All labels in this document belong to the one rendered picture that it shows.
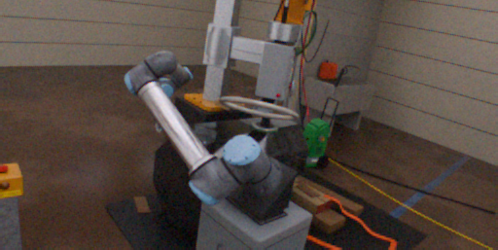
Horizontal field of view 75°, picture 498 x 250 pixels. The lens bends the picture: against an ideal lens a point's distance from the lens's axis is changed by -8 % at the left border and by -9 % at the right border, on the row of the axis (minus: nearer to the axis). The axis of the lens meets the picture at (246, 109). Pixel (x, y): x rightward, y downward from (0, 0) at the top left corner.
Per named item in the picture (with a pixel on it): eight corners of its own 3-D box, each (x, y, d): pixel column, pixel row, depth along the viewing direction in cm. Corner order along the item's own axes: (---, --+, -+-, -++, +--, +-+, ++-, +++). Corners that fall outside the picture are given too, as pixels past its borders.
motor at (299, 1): (276, 19, 343) (283, -21, 332) (307, 25, 339) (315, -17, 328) (272, 19, 316) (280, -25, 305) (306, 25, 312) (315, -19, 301)
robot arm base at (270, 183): (290, 167, 164) (282, 156, 158) (268, 201, 157) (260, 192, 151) (259, 156, 177) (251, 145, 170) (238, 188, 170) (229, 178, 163)
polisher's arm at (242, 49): (197, 53, 353) (200, 29, 346) (214, 53, 384) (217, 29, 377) (266, 70, 328) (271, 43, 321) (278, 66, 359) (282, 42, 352)
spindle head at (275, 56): (261, 89, 308) (269, 38, 295) (285, 94, 305) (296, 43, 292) (254, 98, 273) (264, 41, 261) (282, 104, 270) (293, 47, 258)
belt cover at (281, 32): (274, 36, 350) (277, 19, 346) (300, 41, 347) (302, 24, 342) (261, 42, 259) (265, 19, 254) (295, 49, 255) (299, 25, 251)
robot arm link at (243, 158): (276, 167, 155) (260, 146, 143) (245, 192, 154) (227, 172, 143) (261, 147, 166) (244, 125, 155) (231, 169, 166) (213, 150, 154)
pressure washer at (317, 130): (311, 157, 474) (326, 94, 450) (327, 168, 445) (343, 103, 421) (290, 158, 458) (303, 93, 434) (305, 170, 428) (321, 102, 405)
